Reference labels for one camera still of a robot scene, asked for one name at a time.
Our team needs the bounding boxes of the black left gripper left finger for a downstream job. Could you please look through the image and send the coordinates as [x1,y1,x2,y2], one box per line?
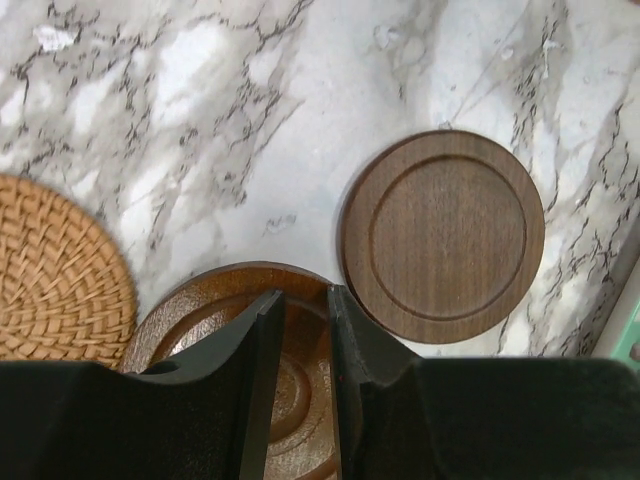
[1,290,285,479]

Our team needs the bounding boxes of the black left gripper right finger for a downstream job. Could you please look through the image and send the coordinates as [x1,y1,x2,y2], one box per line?
[328,285,639,479]

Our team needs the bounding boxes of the ringed brown wooden coaster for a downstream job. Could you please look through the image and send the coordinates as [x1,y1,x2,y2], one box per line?
[119,262,337,479]

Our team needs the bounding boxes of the dark wooden coaster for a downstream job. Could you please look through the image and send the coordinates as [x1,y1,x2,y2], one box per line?
[337,130,545,344]

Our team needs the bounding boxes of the woven coaster near base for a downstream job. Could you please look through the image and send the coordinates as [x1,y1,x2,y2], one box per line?
[1,174,137,369]

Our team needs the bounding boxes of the green floral tray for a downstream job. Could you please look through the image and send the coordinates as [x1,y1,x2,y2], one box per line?
[597,214,640,366]

